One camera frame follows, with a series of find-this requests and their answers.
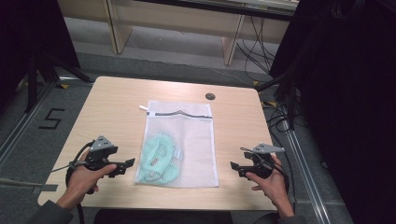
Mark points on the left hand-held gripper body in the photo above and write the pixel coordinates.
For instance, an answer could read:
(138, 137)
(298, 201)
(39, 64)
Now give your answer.
(100, 151)

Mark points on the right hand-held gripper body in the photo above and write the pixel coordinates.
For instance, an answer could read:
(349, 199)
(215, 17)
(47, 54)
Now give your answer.
(261, 161)

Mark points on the mint green garment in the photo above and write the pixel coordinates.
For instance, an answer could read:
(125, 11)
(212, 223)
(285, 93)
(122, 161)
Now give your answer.
(158, 160)

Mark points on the white mesh laundry bag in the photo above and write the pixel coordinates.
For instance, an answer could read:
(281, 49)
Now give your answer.
(183, 146)

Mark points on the person's right hand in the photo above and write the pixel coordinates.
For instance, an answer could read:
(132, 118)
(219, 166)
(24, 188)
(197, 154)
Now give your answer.
(270, 186)

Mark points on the person's left hand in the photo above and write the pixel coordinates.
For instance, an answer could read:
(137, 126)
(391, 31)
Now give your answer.
(84, 180)

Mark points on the grey tape strip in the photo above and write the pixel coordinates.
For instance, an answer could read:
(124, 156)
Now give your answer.
(46, 188)

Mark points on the black metal stand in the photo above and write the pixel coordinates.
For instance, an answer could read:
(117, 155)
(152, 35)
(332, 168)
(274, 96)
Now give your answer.
(285, 90)

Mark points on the black tripod stand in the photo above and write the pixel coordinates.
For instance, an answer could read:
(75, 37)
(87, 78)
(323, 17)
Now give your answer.
(40, 71)

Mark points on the black curtain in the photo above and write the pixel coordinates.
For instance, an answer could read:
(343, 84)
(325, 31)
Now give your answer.
(29, 34)
(345, 102)

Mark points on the light wooden desk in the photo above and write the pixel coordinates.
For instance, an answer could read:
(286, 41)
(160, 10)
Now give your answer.
(174, 21)

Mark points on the aluminium floor rail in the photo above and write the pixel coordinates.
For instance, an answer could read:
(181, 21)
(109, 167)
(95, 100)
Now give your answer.
(306, 177)
(21, 124)

